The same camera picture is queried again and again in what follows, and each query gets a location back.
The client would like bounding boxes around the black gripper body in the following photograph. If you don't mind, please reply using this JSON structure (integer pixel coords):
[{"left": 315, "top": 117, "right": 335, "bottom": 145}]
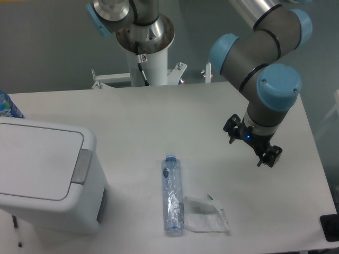
[{"left": 237, "top": 123, "right": 274, "bottom": 155}]

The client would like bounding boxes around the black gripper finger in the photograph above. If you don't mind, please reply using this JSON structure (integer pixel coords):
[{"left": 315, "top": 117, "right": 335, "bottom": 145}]
[
  {"left": 223, "top": 114, "right": 242, "bottom": 144},
  {"left": 257, "top": 146, "right": 283, "bottom": 168}
]

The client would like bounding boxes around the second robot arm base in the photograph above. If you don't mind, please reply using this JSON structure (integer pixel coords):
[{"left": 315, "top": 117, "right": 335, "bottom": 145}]
[{"left": 85, "top": 1, "right": 160, "bottom": 37}]

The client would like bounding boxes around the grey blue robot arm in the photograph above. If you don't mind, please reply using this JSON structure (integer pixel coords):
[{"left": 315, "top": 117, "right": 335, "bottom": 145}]
[{"left": 209, "top": 1, "right": 313, "bottom": 167}]

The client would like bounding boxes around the white push-lid trash can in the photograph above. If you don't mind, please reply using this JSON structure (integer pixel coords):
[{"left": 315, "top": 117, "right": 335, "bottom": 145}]
[{"left": 1, "top": 117, "right": 109, "bottom": 234}]

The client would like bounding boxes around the crumpled white plastic wrapper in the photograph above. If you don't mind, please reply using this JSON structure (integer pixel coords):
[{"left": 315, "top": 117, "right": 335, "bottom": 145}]
[{"left": 183, "top": 194, "right": 230, "bottom": 233}]

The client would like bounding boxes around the black device at table edge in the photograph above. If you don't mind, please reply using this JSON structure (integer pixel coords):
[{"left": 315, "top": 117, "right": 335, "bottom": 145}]
[{"left": 319, "top": 214, "right": 338, "bottom": 242}]

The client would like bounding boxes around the empty clear plastic bottle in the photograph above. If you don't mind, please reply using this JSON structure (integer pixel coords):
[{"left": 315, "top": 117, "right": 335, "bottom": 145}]
[{"left": 161, "top": 153, "right": 184, "bottom": 237}]

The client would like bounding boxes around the blue labelled bottle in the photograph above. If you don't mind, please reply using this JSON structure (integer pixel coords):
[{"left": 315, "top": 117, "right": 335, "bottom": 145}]
[{"left": 1, "top": 90, "right": 25, "bottom": 119}]

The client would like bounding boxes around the black pen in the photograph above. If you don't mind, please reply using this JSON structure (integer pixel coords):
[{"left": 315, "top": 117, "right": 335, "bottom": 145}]
[{"left": 12, "top": 215, "right": 23, "bottom": 248}]

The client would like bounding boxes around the white bracket post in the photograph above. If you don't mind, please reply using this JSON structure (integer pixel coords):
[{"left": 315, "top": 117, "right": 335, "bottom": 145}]
[{"left": 201, "top": 61, "right": 213, "bottom": 83}]

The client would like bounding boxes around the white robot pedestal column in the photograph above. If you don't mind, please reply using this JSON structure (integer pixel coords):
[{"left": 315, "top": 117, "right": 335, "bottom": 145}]
[{"left": 91, "top": 14, "right": 189, "bottom": 90}]

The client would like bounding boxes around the black cable on pedestal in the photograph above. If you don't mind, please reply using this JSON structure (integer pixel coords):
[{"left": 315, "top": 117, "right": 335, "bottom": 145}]
[{"left": 134, "top": 41, "right": 151, "bottom": 87}]

